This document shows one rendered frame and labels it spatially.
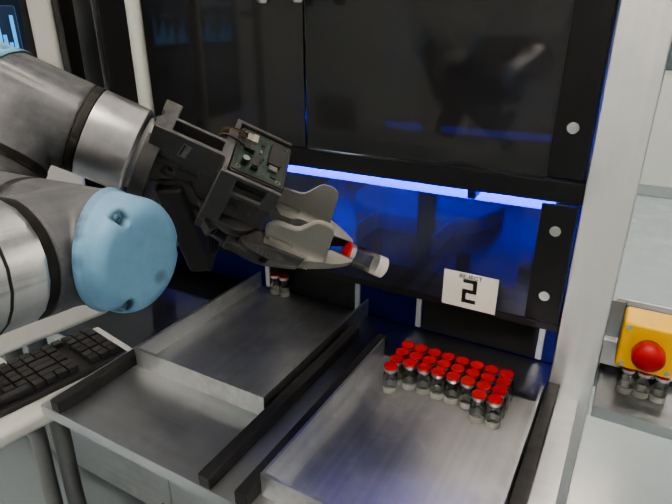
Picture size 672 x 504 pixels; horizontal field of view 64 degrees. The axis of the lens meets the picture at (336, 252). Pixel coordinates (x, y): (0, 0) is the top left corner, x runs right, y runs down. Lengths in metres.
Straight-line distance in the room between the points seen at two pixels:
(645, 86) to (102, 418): 0.84
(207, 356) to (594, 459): 1.58
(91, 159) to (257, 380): 0.51
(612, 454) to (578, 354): 1.40
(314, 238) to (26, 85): 0.25
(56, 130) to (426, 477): 0.56
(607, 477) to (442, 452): 1.43
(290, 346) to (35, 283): 0.68
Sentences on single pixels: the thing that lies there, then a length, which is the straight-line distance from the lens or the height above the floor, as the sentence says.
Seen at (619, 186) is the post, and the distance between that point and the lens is 0.77.
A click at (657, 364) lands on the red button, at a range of 0.82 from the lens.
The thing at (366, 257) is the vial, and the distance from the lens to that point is 0.53.
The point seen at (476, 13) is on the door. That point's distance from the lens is 0.79.
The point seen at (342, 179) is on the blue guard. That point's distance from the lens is 0.88.
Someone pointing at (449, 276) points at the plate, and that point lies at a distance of 0.86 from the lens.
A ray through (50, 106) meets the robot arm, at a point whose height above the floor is 1.34.
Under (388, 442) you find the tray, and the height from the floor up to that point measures 0.88.
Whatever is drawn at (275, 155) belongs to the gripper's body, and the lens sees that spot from 0.47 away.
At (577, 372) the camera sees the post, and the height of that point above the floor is 0.93.
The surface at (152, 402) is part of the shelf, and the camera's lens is 0.88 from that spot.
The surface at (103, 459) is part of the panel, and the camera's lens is 1.89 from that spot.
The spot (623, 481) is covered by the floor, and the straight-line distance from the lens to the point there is 2.17.
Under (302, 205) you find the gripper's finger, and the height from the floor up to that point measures 1.24.
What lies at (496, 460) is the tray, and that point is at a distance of 0.77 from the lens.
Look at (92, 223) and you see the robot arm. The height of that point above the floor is 1.30.
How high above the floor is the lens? 1.40
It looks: 23 degrees down
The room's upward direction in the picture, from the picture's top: straight up
